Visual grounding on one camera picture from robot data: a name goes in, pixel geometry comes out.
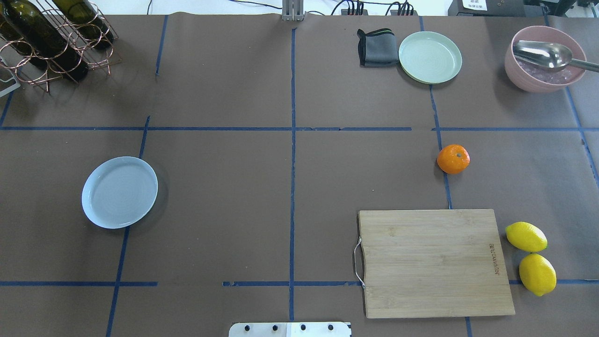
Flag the yellow lemon near board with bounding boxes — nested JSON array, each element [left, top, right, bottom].
[[505, 221, 548, 253]]

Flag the aluminium frame post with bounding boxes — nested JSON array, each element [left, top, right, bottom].
[[282, 0, 305, 22]]

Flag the light green plate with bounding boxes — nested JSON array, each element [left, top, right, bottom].
[[398, 31, 463, 85]]

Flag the dark wine bottle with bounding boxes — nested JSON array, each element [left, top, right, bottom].
[[1, 0, 88, 82], [53, 0, 114, 51]]

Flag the light blue plate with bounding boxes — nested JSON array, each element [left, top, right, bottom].
[[81, 156, 159, 229]]

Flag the pink bowl with ice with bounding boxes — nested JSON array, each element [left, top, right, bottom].
[[504, 25, 587, 93]]

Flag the metal scoop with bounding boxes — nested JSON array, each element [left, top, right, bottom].
[[512, 40, 599, 73]]

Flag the copper wire bottle rack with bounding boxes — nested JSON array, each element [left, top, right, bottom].
[[1, 0, 123, 92]]

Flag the orange fruit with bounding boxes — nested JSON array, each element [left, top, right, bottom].
[[436, 144, 471, 175]]

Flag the wooden cutting board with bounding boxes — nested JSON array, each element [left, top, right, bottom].
[[358, 209, 515, 319]]

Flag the yellow lemon outer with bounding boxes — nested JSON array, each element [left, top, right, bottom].
[[519, 253, 557, 297]]

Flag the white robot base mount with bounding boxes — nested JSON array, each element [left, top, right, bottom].
[[228, 321, 352, 337]]

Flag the grey folded cloth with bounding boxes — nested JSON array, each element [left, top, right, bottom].
[[357, 28, 400, 68]]

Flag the black power strip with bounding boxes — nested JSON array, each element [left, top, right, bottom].
[[334, 0, 367, 16], [385, 0, 416, 16]]

